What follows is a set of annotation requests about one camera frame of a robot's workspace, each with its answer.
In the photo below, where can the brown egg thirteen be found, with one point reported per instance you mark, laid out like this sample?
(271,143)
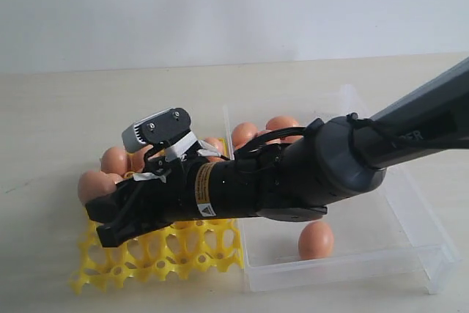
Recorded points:
(280,122)

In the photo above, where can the brown egg seven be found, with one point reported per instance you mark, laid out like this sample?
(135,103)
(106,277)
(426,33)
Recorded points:
(243,132)

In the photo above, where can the brown egg twelve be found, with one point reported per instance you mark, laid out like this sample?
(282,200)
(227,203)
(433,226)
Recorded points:
(316,241)

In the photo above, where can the brown egg two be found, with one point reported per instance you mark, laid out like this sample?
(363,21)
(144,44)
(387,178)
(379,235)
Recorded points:
(137,159)

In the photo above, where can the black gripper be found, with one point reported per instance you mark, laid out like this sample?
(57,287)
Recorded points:
(138,207)

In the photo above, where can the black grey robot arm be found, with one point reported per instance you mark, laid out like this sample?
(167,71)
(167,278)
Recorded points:
(290,174)

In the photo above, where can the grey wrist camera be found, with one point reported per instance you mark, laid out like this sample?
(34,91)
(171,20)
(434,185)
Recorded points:
(162,128)

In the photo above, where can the brown egg four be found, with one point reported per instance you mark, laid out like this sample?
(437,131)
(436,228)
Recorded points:
(216,143)

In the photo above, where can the brown egg ten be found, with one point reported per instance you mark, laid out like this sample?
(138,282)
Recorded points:
(93,184)

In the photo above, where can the clear plastic container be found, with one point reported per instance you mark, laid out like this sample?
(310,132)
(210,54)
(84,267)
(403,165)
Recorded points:
(389,231)

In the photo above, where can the yellow plastic egg tray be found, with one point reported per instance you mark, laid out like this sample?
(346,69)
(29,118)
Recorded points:
(180,249)

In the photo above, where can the brown egg one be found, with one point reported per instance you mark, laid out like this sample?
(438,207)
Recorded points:
(114,161)

